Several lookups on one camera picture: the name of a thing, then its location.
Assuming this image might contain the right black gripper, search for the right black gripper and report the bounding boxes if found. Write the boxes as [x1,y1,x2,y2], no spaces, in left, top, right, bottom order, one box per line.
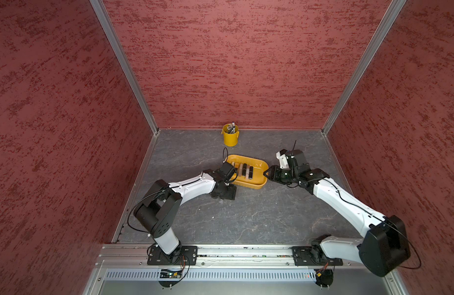
[263,165,298,184]

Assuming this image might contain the yellow plastic storage box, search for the yellow plastic storage box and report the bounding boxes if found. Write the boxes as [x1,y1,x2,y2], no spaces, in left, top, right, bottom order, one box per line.
[227,154,269,189]

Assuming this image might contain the black lipstick tube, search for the black lipstick tube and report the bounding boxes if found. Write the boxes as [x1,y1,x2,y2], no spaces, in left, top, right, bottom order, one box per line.
[242,163,248,178]

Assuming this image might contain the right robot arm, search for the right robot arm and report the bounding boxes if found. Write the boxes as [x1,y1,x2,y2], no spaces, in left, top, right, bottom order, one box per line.
[263,165,411,277]

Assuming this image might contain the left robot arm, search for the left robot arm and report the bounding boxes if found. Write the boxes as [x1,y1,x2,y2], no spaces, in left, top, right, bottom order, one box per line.
[132,168,237,256]

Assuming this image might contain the yellow pen cup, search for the yellow pen cup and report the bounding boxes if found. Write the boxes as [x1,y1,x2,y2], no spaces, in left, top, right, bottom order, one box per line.
[221,124,240,147]

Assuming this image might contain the pens in yellow cup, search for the pens in yellow cup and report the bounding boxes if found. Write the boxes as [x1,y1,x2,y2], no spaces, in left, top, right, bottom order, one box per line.
[226,122,236,134]

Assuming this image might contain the left controller board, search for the left controller board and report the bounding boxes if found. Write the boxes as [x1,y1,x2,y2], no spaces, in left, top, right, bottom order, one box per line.
[158,269,183,288]

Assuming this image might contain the right controller connector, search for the right controller connector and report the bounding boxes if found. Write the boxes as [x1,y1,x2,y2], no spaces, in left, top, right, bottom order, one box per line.
[315,269,334,288]

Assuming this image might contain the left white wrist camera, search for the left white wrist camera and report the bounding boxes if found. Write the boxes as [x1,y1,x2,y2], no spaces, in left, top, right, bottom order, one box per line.
[218,162,238,183]

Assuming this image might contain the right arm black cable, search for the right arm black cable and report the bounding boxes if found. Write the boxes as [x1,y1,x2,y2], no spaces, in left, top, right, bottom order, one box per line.
[291,139,423,270]

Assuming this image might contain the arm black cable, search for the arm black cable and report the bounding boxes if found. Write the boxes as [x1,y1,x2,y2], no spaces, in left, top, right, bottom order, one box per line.
[126,147,229,234]
[291,139,423,270]

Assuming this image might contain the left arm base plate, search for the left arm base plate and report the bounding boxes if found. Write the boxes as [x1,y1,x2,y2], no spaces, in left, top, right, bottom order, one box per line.
[147,246,198,267]

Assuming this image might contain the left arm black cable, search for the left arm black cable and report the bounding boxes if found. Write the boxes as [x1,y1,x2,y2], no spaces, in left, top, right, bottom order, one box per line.
[126,147,229,234]

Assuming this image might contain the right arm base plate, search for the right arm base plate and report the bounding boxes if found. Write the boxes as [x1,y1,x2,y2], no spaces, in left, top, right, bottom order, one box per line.
[292,246,343,267]

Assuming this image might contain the aluminium front rail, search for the aluminium front rail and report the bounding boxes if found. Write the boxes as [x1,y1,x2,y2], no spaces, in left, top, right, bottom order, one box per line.
[95,243,367,269]

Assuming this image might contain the right aluminium corner post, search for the right aluminium corner post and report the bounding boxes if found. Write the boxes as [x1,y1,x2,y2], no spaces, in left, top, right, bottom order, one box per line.
[322,0,407,136]

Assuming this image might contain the aluminium corner post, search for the aluminium corner post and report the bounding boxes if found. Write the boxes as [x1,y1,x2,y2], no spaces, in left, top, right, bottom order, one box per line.
[322,0,407,136]
[90,0,159,136]

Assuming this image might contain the left aluminium corner post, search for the left aluminium corner post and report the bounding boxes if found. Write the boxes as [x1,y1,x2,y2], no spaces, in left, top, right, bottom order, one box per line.
[90,0,159,136]

